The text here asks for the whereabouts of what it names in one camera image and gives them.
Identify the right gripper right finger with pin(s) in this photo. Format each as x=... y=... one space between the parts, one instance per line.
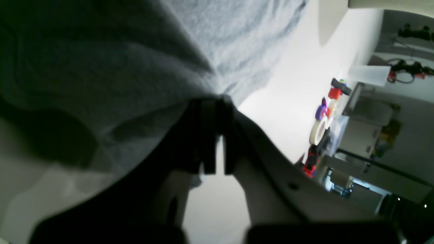
x=284 y=205

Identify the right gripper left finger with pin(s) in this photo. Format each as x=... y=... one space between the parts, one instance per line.
x=147 y=205

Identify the grey T-shirt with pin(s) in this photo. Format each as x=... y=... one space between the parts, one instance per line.
x=90 y=87

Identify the blue clamp with orange trigger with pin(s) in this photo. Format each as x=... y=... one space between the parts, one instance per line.
x=314 y=155

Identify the white tape roll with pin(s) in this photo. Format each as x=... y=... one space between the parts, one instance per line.
x=318 y=130

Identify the purple tape roll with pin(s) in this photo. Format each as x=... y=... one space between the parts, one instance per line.
x=321 y=110

